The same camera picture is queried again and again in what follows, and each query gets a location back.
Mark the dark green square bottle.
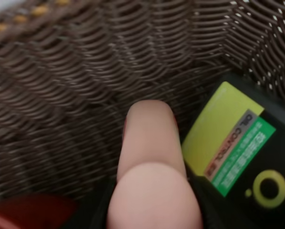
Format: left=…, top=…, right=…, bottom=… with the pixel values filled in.
left=182, top=73, right=285, bottom=229

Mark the red plastic cup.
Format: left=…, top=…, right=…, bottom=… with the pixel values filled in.
left=0, top=194, right=78, bottom=229

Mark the dark brown wicker basket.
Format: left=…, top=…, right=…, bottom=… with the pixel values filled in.
left=0, top=0, right=285, bottom=201

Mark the pink lotion bottle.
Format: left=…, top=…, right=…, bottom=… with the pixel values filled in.
left=106, top=100, right=203, bottom=229

